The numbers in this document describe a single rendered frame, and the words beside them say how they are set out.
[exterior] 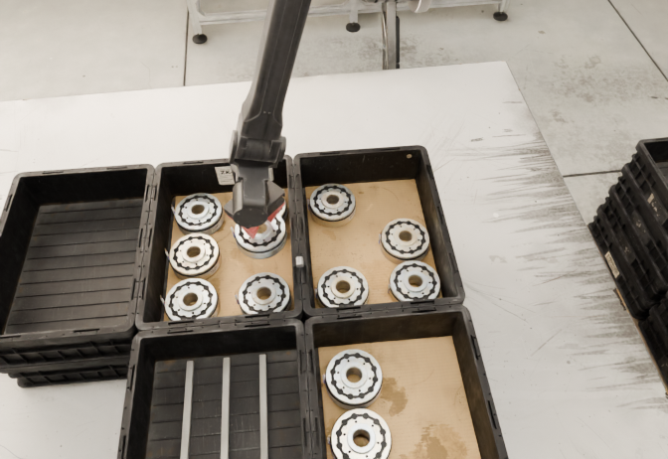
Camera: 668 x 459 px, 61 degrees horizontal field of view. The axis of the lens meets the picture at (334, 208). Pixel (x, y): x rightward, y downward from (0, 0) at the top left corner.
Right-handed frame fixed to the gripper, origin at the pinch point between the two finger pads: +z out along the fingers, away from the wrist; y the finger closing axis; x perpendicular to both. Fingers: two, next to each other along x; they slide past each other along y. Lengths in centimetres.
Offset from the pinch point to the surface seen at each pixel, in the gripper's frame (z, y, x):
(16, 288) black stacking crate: 11, -39, 33
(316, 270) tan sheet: 11.0, 4.0, -11.0
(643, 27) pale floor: 102, 269, -14
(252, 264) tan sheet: 11.0, -3.5, 0.3
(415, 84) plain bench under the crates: 27, 79, 14
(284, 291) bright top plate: 7.8, -4.8, -10.5
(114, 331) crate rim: 0.3, -32.2, 4.2
